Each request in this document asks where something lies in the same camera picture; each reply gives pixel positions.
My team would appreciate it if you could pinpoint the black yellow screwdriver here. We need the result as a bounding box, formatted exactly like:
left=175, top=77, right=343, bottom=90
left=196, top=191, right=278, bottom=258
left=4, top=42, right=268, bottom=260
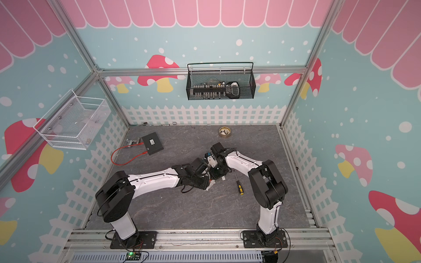
left=234, top=172, right=244, bottom=195

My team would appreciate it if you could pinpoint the white alarm clock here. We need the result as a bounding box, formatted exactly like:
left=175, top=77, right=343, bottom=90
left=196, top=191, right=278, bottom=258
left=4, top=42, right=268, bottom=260
left=206, top=180, right=216, bottom=191

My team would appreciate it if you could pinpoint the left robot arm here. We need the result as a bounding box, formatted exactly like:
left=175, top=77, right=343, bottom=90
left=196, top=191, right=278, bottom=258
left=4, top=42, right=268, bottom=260
left=95, top=164, right=211, bottom=241

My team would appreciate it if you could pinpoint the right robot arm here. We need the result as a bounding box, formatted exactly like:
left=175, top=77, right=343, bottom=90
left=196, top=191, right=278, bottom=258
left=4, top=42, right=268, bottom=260
left=205, top=149, right=288, bottom=247

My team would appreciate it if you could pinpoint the brown tape roll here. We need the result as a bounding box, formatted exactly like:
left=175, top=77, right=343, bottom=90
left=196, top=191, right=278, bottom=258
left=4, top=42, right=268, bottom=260
left=218, top=127, right=232, bottom=138

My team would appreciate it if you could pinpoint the black connector strip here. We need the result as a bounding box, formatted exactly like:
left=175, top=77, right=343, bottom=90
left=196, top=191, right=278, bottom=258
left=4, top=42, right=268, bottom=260
left=189, top=85, right=227, bottom=99

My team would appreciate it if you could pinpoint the green lit circuit board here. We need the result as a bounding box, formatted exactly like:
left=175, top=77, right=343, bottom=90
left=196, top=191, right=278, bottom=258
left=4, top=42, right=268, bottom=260
left=125, top=252, right=141, bottom=261

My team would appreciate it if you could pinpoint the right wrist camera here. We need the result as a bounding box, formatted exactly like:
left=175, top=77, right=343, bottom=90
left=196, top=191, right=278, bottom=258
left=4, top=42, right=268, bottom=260
left=205, top=142, right=226, bottom=167

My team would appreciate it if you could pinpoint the black network switch box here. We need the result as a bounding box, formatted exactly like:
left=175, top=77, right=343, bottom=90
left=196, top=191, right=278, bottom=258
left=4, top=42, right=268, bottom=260
left=141, top=132, right=164, bottom=155

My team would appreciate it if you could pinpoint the metal bracket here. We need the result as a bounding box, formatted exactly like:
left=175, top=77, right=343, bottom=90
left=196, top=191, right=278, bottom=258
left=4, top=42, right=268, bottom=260
left=126, top=138, right=140, bottom=146

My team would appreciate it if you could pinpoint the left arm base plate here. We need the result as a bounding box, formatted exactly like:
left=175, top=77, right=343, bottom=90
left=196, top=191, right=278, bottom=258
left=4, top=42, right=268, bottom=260
left=110, top=231, right=158, bottom=251

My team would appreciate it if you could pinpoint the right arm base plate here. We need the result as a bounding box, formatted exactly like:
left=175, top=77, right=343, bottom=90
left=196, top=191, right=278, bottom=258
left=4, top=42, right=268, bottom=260
left=240, top=230, right=288, bottom=249

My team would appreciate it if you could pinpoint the red cable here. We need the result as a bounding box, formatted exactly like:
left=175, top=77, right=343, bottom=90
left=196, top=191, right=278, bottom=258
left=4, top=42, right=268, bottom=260
left=110, top=142, right=148, bottom=166

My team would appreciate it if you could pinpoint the black wire basket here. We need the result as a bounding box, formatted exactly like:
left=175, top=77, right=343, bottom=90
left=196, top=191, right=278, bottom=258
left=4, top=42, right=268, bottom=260
left=186, top=62, right=256, bottom=100

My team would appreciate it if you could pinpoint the aluminium rail frame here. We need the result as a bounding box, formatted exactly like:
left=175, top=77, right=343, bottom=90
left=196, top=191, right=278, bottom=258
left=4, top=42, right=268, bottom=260
left=58, top=228, right=341, bottom=263

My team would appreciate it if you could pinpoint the white wire basket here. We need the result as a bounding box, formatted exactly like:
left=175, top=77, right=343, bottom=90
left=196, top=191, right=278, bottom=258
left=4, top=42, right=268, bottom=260
left=33, top=90, right=111, bottom=150

